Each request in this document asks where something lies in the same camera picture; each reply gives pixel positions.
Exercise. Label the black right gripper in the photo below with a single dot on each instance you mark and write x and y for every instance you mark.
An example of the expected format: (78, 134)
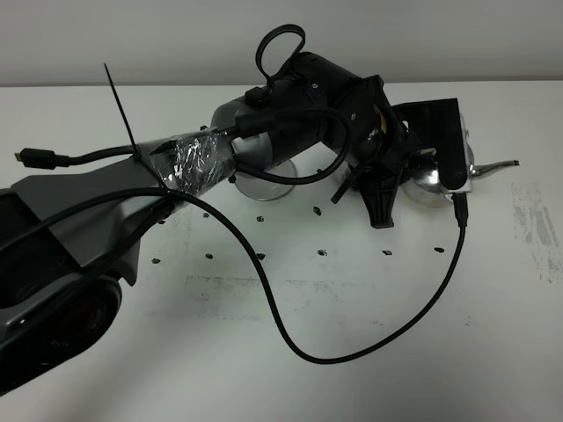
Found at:
(380, 143)

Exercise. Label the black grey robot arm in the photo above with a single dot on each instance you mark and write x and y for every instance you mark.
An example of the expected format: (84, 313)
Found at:
(71, 235)

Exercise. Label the stainless steel teapot trivet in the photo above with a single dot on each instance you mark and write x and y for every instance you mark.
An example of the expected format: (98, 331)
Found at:
(262, 190)

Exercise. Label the black zip tie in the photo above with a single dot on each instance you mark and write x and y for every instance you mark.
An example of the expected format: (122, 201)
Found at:
(123, 114)

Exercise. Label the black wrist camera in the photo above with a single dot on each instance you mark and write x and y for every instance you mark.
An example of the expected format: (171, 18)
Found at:
(435, 127)

